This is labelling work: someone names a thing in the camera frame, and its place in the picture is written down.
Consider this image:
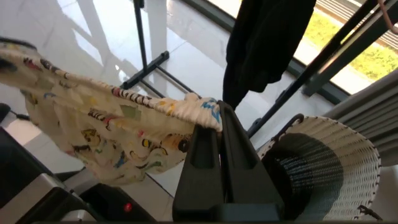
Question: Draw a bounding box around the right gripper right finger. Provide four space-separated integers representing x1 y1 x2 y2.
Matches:
214 100 284 222

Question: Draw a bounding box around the black garment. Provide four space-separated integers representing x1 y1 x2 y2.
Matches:
222 0 317 110

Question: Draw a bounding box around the pink clothes hanger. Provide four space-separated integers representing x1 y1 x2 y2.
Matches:
377 0 398 35

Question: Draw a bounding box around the black clothes rack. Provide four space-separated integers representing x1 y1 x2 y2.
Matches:
120 0 383 138

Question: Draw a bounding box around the white laundry basket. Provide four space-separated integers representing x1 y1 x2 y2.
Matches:
256 113 383 222

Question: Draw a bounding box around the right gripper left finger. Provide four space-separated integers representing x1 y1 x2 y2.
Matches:
172 124 224 222

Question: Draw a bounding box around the cream printed garment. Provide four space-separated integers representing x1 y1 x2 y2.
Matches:
0 40 223 187

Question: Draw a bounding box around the window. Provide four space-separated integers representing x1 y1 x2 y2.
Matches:
183 0 398 105

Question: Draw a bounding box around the beige curtain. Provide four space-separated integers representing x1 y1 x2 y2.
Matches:
323 68 398 167

